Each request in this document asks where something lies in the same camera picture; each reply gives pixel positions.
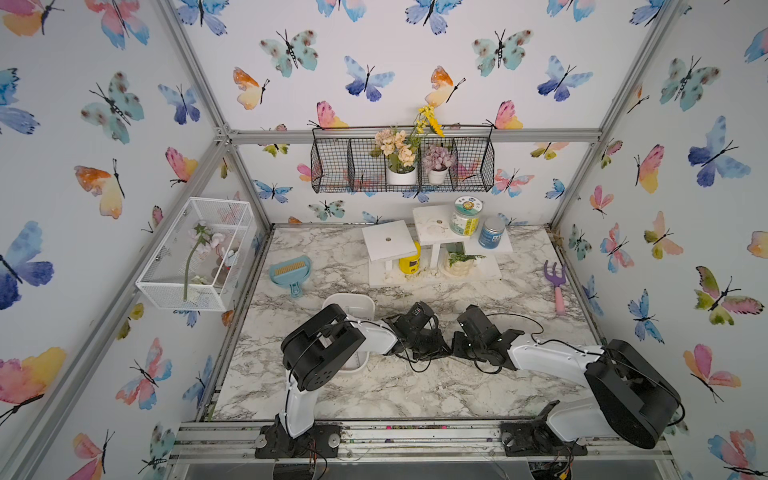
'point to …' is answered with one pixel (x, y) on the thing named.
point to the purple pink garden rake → (556, 280)
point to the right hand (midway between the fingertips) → (453, 345)
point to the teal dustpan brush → (291, 272)
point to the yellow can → (411, 265)
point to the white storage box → (358, 307)
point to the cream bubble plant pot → (460, 264)
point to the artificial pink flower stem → (207, 241)
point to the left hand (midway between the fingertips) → (457, 353)
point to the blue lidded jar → (491, 233)
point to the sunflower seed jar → (464, 221)
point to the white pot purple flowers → (436, 162)
